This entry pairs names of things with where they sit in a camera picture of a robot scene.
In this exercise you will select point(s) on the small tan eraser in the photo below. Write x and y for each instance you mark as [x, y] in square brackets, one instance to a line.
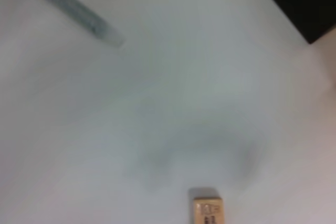
[208, 209]

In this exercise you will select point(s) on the grey marker pen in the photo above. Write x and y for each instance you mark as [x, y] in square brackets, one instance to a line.
[71, 6]

